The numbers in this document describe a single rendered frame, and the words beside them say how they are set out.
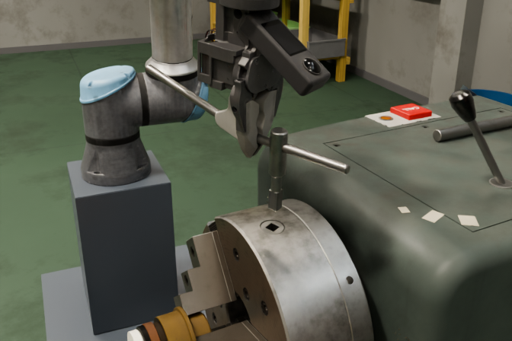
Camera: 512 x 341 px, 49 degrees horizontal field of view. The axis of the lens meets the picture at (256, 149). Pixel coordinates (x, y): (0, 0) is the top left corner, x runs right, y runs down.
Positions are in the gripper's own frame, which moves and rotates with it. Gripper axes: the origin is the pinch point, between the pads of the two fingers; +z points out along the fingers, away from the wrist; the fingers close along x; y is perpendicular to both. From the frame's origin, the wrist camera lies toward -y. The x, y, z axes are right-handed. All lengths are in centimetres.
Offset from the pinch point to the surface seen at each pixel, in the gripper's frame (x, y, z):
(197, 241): 3.8, 6.8, 16.2
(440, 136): -39.5, -11.8, 8.6
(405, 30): -462, 165, 108
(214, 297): 6.2, 1.4, 22.1
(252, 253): 5.3, -4.2, 11.9
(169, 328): 14.3, 2.4, 22.4
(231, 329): 8.3, -3.4, 23.6
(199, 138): -246, 234, 168
